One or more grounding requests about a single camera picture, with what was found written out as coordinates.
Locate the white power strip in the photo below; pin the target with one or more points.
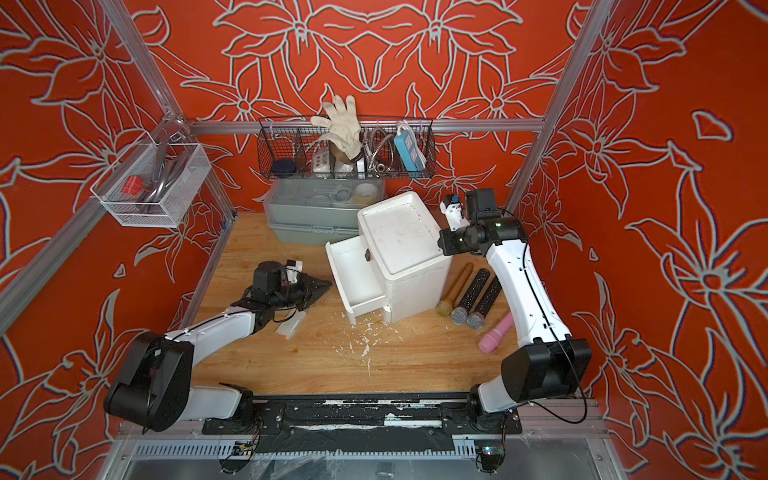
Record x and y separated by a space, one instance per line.
321 161

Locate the white drawer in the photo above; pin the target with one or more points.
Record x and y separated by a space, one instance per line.
356 276

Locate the pink microphone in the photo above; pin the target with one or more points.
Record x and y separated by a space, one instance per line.
492 339

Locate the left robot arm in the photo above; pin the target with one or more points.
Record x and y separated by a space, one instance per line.
153 387

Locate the white drawer cabinet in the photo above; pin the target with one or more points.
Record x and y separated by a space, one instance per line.
402 236

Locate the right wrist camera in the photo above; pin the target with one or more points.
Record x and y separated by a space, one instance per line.
451 208

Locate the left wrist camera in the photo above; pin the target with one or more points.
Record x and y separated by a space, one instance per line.
293 268

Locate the white work glove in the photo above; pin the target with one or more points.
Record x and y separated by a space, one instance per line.
342 125

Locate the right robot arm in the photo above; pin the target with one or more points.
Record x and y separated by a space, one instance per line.
549 362

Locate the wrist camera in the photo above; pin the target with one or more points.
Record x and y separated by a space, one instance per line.
451 208
293 268

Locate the white wire wall basket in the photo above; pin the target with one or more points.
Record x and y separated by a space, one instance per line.
152 184

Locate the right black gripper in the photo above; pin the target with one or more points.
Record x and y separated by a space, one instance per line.
446 245

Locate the black sparkly microphone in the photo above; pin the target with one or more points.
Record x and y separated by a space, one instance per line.
459 315
476 319

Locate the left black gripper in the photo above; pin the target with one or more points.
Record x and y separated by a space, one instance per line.
310 294

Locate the dark blue round lid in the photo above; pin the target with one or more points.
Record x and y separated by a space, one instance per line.
283 168

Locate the grey plastic bin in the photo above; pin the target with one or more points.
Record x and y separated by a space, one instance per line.
319 211

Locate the black wire wall basket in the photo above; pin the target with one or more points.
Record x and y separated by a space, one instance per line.
373 148

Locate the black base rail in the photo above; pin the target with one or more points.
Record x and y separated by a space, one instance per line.
369 423

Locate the small white orange packet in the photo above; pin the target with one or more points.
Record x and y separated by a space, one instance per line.
290 326

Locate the gold microphone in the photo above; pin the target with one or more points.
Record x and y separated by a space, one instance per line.
446 305

